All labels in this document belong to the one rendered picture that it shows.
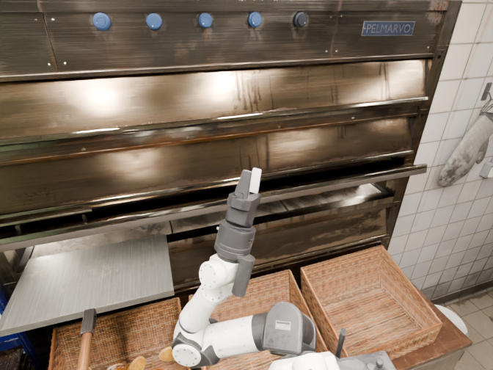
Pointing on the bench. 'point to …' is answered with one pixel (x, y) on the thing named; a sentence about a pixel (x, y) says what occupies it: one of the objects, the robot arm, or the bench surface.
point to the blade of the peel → (88, 283)
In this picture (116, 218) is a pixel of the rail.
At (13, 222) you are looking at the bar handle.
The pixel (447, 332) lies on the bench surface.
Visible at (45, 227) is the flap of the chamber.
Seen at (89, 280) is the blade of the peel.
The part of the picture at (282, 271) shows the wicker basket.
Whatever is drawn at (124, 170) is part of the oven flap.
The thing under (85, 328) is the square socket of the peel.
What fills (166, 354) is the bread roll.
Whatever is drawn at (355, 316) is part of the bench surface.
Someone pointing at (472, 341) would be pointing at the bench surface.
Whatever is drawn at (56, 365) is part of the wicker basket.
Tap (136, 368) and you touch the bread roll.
